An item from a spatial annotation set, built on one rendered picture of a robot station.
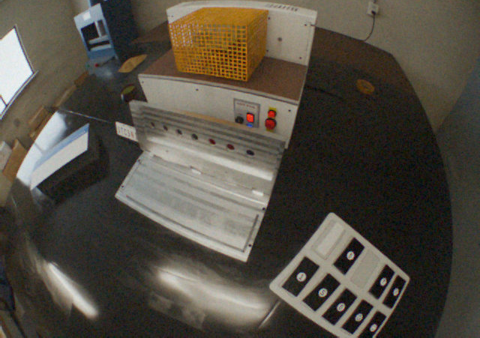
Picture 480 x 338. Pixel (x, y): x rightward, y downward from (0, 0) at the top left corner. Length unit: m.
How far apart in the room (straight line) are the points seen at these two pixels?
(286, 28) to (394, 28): 1.57
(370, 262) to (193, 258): 0.49
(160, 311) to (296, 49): 0.87
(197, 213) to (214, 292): 0.22
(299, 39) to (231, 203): 0.54
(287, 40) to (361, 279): 0.75
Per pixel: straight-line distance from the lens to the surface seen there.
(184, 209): 0.55
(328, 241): 0.55
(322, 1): 1.94
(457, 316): 2.28
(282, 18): 0.66
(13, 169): 3.51
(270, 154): 0.45
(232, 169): 0.50
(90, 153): 0.84
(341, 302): 0.57
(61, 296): 0.86
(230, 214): 0.53
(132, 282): 0.61
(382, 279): 0.64
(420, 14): 2.19
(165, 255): 0.56
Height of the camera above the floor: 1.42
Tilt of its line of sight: 56 degrees down
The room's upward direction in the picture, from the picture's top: 2 degrees counter-clockwise
